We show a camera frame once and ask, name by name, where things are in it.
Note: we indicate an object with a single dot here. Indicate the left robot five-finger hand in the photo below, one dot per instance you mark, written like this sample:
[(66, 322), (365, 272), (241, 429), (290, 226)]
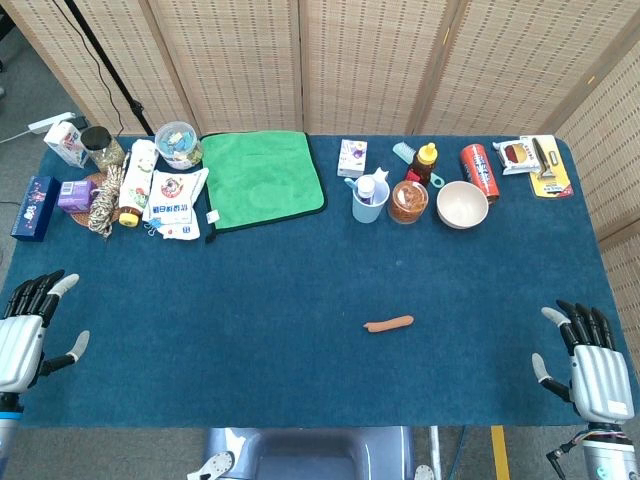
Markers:
[(20, 345)]

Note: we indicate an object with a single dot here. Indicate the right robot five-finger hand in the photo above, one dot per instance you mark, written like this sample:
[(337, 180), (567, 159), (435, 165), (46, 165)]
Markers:
[(597, 375)]

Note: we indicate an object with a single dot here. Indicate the orange stretchy sausage toy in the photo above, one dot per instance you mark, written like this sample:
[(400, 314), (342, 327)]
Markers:
[(390, 324)]

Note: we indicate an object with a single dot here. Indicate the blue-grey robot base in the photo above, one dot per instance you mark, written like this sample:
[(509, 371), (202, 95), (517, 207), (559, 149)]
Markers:
[(310, 450)]

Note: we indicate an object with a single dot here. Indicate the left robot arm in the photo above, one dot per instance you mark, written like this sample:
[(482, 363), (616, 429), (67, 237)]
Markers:
[(7, 425)]

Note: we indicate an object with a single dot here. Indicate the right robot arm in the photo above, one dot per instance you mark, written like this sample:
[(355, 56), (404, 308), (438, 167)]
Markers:
[(610, 460)]

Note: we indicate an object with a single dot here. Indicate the dark blue long box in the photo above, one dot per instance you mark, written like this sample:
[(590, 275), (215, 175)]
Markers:
[(35, 207)]

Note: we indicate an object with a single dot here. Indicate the brown woven coaster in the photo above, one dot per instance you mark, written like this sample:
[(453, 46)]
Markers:
[(80, 216)]

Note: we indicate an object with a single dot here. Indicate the small purple box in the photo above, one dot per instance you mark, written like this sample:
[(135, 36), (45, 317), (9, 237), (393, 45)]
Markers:
[(75, 195)]

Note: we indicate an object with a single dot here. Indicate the small binder clip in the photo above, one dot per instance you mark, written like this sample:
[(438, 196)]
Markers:
[(151, 229)]

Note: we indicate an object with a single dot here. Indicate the white bottle with yellow cap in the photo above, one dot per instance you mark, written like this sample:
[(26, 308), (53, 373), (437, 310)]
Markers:
[(137, 180)]

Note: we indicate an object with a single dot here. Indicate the peeler on yellow card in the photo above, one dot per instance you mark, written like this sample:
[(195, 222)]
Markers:
[(552, 175)]

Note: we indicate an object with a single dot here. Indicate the white milk carton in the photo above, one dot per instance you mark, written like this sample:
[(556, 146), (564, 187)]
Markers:
[(65, 142)]

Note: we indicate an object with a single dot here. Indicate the white printed plastic bag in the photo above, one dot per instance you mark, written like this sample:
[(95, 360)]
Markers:
[(172, 200)]

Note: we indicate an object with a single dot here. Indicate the glass jar with black lid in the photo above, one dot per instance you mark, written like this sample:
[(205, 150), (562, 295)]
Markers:
[(102, 147)]

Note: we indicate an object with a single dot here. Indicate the beige bowl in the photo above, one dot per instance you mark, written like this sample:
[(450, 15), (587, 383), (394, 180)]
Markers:
[(462, 205)]

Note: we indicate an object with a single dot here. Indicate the white power strip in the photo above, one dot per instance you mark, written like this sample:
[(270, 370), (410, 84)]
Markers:
[(47, 123)]

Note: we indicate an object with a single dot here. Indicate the white wrapped snack package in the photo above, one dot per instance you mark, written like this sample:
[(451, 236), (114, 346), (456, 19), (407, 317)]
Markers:
[(517, 157)]

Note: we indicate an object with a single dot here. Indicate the clear tub of colourful clips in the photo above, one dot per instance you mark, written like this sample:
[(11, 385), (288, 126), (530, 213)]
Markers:
[(177, 145)]

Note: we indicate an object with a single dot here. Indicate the clear jar of rubber bands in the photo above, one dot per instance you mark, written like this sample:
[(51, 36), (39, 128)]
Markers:
[(407, 202)]

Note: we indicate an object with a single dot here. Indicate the blue fuzzy table cover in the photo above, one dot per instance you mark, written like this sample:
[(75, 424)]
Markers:
[(280, 310)]

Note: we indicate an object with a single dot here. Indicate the small red block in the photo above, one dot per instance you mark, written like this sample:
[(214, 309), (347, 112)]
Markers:
[(411, 176)]

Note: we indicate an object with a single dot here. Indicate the honey bottle with yellow cap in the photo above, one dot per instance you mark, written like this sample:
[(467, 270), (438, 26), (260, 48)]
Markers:
[(424, 162)]

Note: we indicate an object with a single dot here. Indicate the light blue plastic cup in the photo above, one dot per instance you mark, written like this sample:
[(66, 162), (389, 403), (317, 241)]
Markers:
[(367, 210)]

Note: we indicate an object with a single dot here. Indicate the black tripod stand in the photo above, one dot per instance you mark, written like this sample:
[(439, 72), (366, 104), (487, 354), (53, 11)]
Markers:
[(112, 75)]

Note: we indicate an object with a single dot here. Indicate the green microfiber cloth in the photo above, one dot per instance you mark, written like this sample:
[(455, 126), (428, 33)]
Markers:
[(260, 175)]

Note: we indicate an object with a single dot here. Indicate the white and purple toothpaste tube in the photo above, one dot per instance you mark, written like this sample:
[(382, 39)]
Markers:
[(366, 190)]

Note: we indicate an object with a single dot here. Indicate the teal small brush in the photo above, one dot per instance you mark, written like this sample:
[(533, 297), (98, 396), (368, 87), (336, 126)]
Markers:
[(402, 149)]

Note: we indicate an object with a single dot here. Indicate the small white printed box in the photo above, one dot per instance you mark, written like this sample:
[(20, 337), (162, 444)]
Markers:
[(351, 159)]

